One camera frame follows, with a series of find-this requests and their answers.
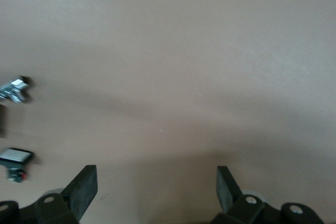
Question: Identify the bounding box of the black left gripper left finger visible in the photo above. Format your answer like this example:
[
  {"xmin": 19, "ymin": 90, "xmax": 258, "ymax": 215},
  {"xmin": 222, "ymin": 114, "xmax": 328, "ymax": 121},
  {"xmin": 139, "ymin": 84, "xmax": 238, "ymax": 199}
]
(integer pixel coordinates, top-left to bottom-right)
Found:
[{"xmin": 19, "ymin": 165, "xmax": 98, "ymax": 224}]

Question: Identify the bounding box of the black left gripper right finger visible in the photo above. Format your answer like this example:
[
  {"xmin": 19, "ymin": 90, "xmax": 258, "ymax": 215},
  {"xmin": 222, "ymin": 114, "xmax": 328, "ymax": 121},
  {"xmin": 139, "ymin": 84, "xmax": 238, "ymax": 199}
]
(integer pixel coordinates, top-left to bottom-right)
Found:
[{"xmin": 209, "ymin": 166, "xmax": 281, "ymax": 224}]

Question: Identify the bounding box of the brown terminal block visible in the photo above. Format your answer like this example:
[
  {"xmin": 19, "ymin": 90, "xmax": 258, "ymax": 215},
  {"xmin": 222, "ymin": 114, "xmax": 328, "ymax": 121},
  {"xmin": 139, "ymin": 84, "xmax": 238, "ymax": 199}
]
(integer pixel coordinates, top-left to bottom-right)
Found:
[{"xmin": 0, "ymin": 104, "xmax": 7, "ymax": 138}]

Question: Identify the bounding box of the brown table cover mat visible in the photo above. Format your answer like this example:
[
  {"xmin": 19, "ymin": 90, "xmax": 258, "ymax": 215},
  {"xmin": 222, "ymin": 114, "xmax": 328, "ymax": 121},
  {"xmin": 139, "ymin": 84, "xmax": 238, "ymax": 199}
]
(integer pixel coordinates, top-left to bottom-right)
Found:
[{"xmin": 0, "ymin": 0, "xmax": 336, "ymax": 224}]

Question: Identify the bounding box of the black white rectangular switch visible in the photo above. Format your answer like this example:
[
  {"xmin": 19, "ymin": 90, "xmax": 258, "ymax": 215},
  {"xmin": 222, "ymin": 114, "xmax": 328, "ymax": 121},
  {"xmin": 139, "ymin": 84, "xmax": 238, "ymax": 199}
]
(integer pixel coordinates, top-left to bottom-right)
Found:
[{"xmin": 0, "ymin": 147, "xmax": 34, "ymax": 183}]

